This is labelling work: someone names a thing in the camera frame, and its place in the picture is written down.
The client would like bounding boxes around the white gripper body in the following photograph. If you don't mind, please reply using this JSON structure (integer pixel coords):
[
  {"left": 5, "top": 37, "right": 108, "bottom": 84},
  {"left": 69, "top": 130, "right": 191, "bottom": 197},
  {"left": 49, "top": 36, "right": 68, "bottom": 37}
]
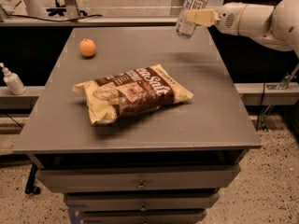
[{"left": 216, "top": 3, "right": 247, "bottom": 35}]

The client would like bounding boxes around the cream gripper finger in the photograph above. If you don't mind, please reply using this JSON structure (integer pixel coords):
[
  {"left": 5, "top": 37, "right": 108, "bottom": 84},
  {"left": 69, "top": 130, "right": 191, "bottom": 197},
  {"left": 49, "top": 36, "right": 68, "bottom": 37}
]
[{"left": 184, "top": 8, "right": 221, "bottom": 27}]

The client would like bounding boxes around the clear plastic water bottle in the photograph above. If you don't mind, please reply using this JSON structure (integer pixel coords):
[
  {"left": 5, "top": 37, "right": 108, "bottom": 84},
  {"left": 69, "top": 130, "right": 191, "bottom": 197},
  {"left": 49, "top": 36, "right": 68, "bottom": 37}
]
[{"left": 176, "top": 0, "right": 208, "bottom": 38}]

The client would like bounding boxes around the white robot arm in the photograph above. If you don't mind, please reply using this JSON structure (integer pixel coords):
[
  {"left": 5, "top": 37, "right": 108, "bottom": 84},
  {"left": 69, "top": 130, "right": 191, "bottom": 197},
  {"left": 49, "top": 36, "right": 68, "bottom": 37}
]
[{"left": 184, "top": 0, "right": 299, "bottom": 56}]

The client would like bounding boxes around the white spray bottle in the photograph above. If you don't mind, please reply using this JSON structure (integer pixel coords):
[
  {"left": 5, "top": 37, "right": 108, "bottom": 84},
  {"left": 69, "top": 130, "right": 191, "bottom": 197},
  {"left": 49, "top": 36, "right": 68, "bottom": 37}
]
[{"left": 0, "top": 63, "right": 26, "bottom": 95}]

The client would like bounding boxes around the brown yellow snack bag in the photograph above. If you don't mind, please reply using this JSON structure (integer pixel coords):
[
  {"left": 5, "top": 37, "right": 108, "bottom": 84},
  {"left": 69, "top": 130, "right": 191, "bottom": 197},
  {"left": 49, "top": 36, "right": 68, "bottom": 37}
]
[{"left": 73, "top": 64, "right": 193, "bottom": 124}]

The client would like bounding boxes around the orange fruit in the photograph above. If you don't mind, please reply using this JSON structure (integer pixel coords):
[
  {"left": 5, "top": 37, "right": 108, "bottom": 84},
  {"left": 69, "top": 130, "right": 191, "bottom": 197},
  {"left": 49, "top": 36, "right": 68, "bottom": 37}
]
[{"left": 79, "top": 38, "right": 96, "bottom": 57}]

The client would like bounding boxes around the black office chair base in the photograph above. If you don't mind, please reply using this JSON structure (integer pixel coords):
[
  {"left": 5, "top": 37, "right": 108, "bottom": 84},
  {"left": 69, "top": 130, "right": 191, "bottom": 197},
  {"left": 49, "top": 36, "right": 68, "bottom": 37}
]
[{"left": 46, "top": 0, "right": 88, "bottom": 20}]

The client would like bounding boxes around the grey drawer cabinet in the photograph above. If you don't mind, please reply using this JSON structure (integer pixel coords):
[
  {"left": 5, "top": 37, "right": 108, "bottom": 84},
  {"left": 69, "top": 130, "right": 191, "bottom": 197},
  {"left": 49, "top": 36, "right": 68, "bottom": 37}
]
[{"left": 14, "top": 26, "right": 261, "bottom": 224}]

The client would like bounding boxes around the white pipe leg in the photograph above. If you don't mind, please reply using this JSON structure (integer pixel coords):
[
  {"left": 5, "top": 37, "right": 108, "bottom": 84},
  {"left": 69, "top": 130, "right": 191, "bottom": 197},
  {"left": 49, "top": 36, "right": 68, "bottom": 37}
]
[{"left": 22, "top": 0, "right": 47, "bottom": 17}]

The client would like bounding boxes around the grey metal rail shelf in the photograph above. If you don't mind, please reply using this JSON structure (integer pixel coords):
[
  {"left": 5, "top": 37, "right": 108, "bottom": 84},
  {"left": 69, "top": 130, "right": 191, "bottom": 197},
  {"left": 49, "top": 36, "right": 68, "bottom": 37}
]
[{"left": 0, "top": 15, "right": 178, "bottom": 27}]

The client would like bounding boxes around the black cable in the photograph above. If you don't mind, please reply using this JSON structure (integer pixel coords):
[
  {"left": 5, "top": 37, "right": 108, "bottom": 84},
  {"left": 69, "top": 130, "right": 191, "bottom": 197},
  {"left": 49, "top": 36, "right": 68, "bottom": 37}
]
[{"left": 8, "top": 13, "right": 103, "bottom": 22}]

